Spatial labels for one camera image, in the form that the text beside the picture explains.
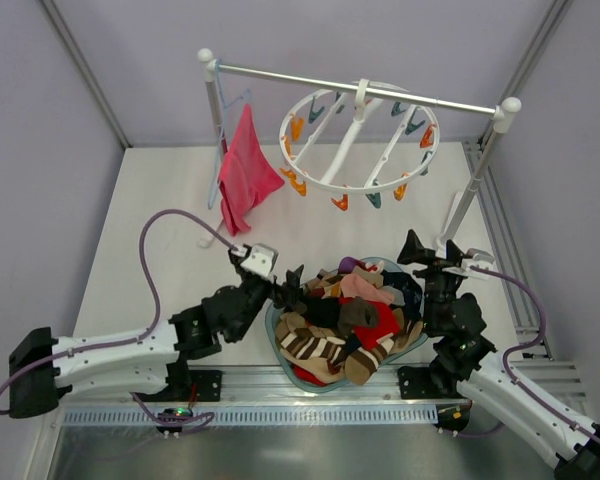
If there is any aluminium rail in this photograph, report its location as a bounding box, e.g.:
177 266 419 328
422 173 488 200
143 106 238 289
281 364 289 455
38 364 588 409

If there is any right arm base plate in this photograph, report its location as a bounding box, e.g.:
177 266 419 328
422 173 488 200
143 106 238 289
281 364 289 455
397 366 462 400

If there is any pink cloth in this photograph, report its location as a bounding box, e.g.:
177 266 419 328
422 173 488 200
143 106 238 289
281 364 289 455
218 104 285 237

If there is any white round sock hanger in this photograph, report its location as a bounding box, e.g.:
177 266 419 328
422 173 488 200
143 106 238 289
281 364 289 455
280 90 429 210

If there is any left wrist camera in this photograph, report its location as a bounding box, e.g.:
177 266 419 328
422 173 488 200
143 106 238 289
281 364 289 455
240 243 279 280

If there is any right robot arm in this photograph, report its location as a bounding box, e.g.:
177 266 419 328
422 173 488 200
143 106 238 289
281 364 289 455
397 230 600 479

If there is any brown striped sock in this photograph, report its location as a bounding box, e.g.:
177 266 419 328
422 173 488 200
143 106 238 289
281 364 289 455
344 341 393 386

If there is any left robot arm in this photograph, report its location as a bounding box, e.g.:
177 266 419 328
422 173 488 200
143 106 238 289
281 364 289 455
7 268 303 419

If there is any pink sock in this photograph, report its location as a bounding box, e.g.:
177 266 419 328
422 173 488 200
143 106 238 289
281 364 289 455
340 273 395 305

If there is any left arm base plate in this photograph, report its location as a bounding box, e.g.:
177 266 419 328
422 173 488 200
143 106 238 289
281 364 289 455
179 369 223 403

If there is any teal laundry basket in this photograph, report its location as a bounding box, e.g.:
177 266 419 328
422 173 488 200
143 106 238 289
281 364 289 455
264 257 426 386

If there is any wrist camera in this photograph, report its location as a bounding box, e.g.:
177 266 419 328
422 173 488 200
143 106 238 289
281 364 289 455
240 243 279 280
446 248 495 280

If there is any blue wire hanger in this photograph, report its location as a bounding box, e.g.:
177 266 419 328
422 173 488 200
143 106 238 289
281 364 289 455
205 58 251 210

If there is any red sock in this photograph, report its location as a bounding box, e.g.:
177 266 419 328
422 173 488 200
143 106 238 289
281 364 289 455
353 302 401 350

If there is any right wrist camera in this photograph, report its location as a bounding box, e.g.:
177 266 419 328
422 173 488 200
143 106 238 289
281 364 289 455
446 248 495 280

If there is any white clothes rack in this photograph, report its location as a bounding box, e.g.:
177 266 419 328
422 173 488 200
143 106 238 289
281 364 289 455
196 48 523 251

